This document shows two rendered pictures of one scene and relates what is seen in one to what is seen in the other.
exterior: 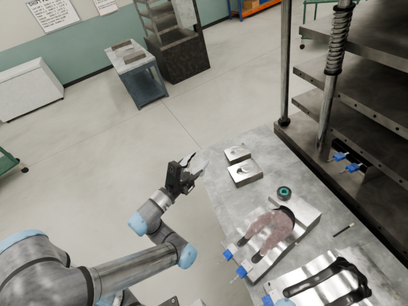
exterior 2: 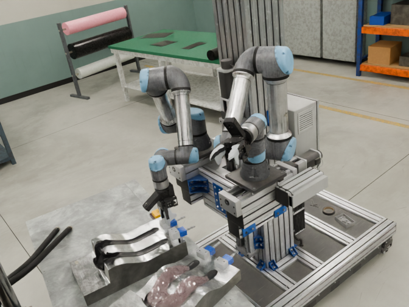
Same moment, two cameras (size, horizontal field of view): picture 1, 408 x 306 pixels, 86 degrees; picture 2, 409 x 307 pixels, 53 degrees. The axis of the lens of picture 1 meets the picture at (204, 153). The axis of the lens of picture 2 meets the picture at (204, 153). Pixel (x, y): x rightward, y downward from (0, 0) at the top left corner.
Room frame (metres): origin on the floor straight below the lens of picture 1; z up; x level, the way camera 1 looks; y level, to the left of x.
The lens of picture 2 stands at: (1.77, -0.48, 2.12)
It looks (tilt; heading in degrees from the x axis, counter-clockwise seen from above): 27 degrees down; 159
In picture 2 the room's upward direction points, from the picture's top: 9 degrees counter-clockwise
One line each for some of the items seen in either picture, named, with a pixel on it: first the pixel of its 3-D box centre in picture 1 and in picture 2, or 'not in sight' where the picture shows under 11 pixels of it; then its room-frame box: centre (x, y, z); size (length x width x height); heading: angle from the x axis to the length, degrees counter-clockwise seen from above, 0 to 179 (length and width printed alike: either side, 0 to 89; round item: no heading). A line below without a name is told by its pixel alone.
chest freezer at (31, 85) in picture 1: (23, 90); not in sight; (6.00, 3.78, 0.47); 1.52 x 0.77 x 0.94; 105
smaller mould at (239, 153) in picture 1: (237, 153); not in sight; (1.19, -0.24, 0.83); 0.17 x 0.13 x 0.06; 95
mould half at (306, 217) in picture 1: (269, 229); (178, 292); (0.53, -0.21, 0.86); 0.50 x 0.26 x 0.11; 112
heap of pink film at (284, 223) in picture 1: (269, 227); (175, 284); (0.53, -0.21, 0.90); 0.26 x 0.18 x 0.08; 112
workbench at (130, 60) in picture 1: (133, 69); not in sight; (4.95, 0.86, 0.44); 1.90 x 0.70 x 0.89; 15
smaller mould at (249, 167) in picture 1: (244, 172); not in sight; (0.98, -0.23, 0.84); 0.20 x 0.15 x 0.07; 95
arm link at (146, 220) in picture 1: (145, 217); (254, 126); (0.45, 0.26, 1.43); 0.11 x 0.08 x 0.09; 127
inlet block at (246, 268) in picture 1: (240, 273); (210, 250); (0.37, 0.02, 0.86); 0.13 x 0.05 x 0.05; 112
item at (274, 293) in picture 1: (265, 302); (183, 231); (0.22, -0.05, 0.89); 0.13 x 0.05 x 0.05; 95
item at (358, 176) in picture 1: (380, 147); not in sight; (0.80, -1.07, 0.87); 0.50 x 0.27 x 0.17; 95
